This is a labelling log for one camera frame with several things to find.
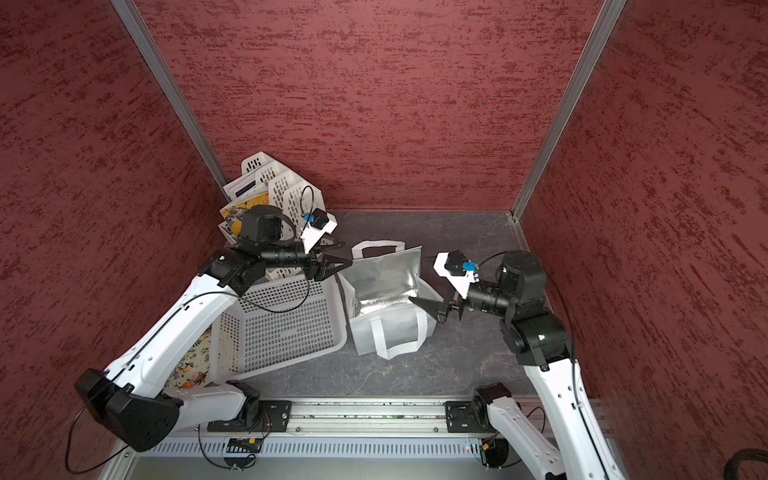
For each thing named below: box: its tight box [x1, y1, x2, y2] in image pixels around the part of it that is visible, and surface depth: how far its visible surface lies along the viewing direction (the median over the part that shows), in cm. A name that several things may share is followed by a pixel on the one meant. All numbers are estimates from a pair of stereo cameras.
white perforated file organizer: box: [223, 151, 326, 239], surface depth 98 cm
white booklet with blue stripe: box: [223, 172, 269, 202], surface depth 97 cm
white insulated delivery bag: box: [339, 240, 443, 360], surface depth 71 cm
